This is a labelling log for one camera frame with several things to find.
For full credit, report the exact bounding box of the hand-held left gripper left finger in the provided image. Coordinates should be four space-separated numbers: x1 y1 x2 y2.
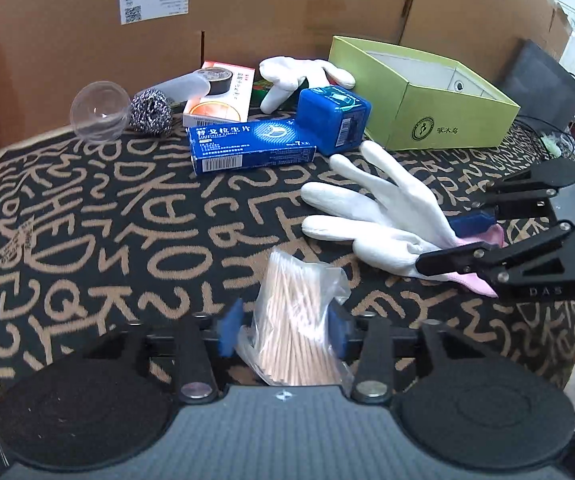
85 297 246 406

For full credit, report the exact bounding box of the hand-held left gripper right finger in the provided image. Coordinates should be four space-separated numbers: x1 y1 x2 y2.
328 300 488 405

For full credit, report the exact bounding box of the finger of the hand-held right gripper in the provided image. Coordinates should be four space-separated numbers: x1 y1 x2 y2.
448 159 575 238
416 221 574 302

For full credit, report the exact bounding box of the bag of cotton swabs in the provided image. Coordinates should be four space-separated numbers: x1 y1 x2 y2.
235 247 355 388

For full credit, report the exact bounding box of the white glove with pink cuff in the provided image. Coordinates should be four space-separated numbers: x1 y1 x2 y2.
258 56 357 114
300 140 508 298

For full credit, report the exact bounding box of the green cardboard box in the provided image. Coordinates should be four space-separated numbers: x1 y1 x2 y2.
328 35 521 152

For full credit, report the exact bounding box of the blue square plastic container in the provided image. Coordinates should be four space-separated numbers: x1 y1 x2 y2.
296 86 373 157

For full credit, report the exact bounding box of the long blue medicine box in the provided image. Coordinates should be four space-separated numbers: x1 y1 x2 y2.
189 119 318 177

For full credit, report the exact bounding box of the orange and white medicine box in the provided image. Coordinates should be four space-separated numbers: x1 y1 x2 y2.
182 60 256 128

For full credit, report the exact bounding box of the black paper bag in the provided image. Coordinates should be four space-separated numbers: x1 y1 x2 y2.
500 37 575 131

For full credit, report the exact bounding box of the steel wool scrubber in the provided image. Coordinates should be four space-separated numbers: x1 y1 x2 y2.
128 87 174 137

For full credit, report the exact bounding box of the green snack packet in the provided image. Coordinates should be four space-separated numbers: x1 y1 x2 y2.
250 77 278 108

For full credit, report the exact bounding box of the black tape roll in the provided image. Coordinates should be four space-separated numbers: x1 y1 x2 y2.
200 67 232 98

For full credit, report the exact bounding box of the translucent plastic cup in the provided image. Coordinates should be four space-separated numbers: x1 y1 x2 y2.
145 71 211 108

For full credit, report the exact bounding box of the clear plastic dome lid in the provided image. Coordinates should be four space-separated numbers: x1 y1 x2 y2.
69 80 132 142

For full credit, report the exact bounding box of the large brown cardboard box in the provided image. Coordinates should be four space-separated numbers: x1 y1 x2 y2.
0 0 425 158

